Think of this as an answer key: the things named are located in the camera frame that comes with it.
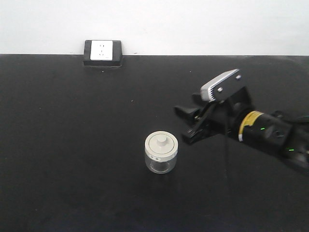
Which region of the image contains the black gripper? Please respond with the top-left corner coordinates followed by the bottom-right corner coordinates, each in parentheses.
top-left (174, 87), bottom-right (254, 145)

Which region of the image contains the glass jar with beige lid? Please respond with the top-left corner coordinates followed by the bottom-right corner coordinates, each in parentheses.
top-left (144, 131), bottom-right (178, 174)

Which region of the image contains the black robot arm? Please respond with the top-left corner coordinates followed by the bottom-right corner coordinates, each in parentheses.
top-left (174, 87), bottom-right (309, 175)

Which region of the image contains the black box white power socket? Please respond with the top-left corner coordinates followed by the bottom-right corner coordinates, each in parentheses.
top-left (83, 40), bottom-right (123, 67)

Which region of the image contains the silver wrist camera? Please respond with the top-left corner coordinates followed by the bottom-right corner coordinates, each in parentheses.
top-left (200, 69), bottom-right (244, 102)

